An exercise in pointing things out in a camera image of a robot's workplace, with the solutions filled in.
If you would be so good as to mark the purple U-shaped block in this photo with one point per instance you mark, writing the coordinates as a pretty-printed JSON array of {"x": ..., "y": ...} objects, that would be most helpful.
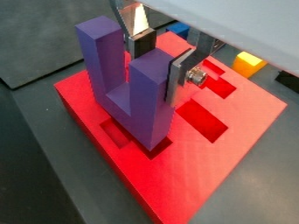
[{"x": 129, "y": 87}]

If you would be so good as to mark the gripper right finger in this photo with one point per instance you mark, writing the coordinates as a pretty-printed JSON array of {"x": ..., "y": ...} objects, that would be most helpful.
[{"x": 185, "y": 66}]

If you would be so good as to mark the blue U-shaped block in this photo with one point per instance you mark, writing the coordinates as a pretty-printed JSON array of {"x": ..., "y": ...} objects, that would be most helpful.
[{"x": 179, "y": 28}]

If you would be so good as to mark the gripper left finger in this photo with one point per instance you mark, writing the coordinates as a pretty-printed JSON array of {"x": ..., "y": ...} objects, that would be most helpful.
[{"x": 141, "y": 36}]

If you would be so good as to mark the yellow long bar block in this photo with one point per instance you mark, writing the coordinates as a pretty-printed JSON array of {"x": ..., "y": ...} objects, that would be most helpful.
[{"x": 248, "y": 64}]

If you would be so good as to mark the black fixture bracket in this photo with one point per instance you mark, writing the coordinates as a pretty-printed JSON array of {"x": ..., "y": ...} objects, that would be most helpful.
[{"x": 289, "y": 80}]

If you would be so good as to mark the red puzzle board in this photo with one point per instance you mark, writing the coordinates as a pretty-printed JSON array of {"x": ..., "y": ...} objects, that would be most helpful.
[{"x": 219, "y": 119}]

